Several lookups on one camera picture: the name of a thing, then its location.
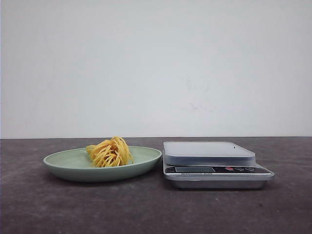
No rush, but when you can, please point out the yellow vermicelli noodle bundle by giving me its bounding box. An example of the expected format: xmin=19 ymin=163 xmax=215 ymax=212
xmin=85 ymin=136 xmax=134 ymax=168

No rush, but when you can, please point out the silver digital kitchen scale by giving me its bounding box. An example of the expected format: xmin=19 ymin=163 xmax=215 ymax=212
xmin=163 ymin=141 xmax=274 ymax=189

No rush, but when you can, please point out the light green round plate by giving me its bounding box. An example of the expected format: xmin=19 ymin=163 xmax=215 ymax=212
xmin=43 ymin=146 xmax=162 ymax=182

